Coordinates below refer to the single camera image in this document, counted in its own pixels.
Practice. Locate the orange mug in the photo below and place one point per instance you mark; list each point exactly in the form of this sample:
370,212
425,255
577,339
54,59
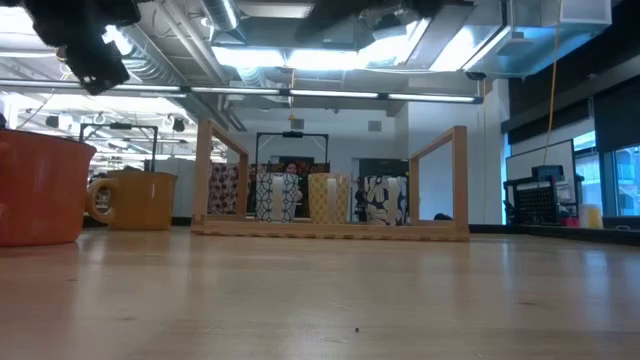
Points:
40,190

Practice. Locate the mustard yellow mug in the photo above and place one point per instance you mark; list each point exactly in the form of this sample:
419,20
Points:
142,200

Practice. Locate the blue white geometric mug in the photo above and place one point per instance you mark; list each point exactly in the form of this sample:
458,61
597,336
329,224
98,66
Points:
276,197

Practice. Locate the yellow patterned mug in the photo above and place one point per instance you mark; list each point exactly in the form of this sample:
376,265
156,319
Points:
328,198

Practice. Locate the person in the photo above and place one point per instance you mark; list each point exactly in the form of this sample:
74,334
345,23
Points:
291,168

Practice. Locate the long ceiling light fixture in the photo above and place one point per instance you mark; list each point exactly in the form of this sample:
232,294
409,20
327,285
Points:
330,93

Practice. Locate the wooden mug rack tray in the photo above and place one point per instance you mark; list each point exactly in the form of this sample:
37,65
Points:
330,231

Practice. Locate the navy floral mug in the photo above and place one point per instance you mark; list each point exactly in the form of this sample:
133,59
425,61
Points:
386,200

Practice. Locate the small dark object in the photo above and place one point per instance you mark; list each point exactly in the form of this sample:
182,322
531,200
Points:
442,217

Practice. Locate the whiteboard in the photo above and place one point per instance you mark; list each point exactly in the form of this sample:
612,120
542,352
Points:
530,160

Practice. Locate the black perforated crate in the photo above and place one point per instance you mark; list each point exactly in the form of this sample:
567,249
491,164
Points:
537,202

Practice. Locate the yellow container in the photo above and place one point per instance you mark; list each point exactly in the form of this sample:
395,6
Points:
591,216

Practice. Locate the black gantry frame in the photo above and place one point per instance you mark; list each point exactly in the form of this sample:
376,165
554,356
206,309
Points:
292,134
120,126

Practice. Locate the silver ventilation duct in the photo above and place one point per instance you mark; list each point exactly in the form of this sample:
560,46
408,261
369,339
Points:
220,12

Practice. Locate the black aluminium table frame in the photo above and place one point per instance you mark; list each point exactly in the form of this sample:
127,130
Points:
550,234

